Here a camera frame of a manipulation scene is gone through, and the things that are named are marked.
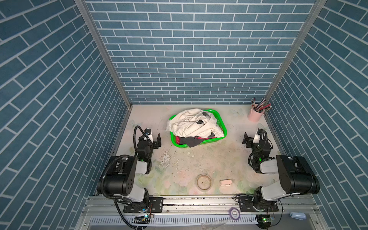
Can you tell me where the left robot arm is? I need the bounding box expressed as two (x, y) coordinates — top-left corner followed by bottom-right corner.
(97, 134), (162, 207)

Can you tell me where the white t shirt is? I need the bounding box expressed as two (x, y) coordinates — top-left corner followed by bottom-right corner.
(166, 108), (225, 139)

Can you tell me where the left black corrugated cable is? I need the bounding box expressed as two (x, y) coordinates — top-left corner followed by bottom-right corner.
(133, 125), (149, 153)

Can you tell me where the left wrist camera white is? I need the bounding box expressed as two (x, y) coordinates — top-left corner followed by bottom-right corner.
(144, 128), (152, 141)

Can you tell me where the coloured pencils bundle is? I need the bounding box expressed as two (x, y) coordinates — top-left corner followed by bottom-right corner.
(251, 98), (272, 113)

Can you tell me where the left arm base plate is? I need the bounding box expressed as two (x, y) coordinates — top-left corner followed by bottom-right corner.
(123, 197), (164, 213)

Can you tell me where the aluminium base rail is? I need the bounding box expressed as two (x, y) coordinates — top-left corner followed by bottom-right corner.
(81, 195), (321, 215)

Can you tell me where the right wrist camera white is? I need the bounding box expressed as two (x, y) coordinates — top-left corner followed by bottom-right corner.
(253, 129), (265, 143)

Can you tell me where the pale blue computer mouse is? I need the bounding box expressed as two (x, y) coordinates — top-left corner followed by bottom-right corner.
(289, 212), (307, 220)

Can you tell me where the grey t shirt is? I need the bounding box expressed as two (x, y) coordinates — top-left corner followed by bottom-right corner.
(175, 137), (213, 148)

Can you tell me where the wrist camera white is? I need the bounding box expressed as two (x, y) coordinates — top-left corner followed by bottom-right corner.
(144, 128), (152, 141)
(253, 129), (265, 143)

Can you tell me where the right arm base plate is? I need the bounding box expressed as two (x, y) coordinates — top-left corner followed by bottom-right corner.
(235, 195), (279, 212)

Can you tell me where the purple tape roll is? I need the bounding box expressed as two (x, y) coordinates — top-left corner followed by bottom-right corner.
(229, 208), (241, 221)

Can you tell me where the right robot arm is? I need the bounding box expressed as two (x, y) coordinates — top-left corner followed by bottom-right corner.
(242, 129), (320, 209)

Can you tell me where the pink pencil cup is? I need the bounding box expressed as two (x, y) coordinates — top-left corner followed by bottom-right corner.
(248, 108), (264, 122)

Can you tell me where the magenta t shirt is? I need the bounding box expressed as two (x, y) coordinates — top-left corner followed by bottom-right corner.
(175, 136), (215, 145)

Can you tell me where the green plastic basket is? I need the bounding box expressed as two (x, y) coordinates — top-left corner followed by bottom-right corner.
(170, 109), (227, 148)

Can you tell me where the pink eraser block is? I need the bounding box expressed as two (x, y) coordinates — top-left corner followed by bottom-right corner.
(219, 179), (232, 186)

